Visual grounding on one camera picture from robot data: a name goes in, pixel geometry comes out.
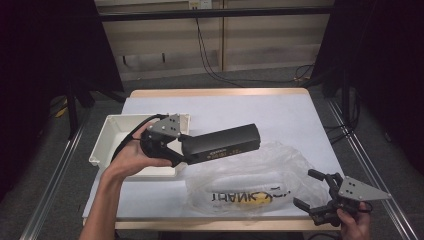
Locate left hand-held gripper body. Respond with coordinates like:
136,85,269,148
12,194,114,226
139,113,183,167

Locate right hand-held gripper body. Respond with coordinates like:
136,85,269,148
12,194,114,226
311,172,393,228

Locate long black box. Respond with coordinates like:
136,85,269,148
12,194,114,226
179,123,262,166

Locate white plastic bin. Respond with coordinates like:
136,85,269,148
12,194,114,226
88,113,192,178

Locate clear plastic bag yellow print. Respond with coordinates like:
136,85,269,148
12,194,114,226
184,141,331,218

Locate person's right hand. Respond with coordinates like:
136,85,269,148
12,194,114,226
335,201,372,240

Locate person's left hand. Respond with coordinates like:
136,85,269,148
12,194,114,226
103,129,174,183

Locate black metal stand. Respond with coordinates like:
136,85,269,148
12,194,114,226
65,83,88,140

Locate long wooden desk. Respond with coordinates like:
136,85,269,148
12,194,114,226
94,0,335,23

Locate dark curtain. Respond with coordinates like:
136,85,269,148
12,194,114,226
313,0,424,176
0,0,125,201

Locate metal floor rail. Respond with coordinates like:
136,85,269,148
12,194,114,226
327,99,419,240
19,109,92,240

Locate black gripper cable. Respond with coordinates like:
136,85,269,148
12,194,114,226
111,113,170,163

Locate black power cable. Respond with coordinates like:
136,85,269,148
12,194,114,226
194,17,296,89

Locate black floor cable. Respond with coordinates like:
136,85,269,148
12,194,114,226
292,63,316,83

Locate white wall socket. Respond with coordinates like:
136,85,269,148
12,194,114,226
188,0,214,10

